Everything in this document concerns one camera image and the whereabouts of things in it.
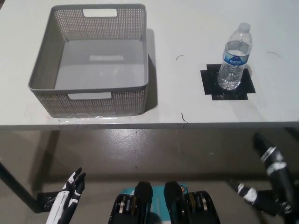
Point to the black tape patch, square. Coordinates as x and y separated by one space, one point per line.
46 200

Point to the black tape patch, cross-shaped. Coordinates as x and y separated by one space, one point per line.
210 84

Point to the clear plastic water bottle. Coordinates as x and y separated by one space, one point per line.
231 70

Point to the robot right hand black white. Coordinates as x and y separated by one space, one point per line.
279 177

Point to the grey perforated plastic basket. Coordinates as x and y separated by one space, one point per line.
70 58

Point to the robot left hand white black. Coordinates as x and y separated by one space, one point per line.
67 198

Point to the black metal table leg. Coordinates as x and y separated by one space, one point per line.
18 189

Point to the robot torso black teal blocks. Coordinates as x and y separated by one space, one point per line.
144 205

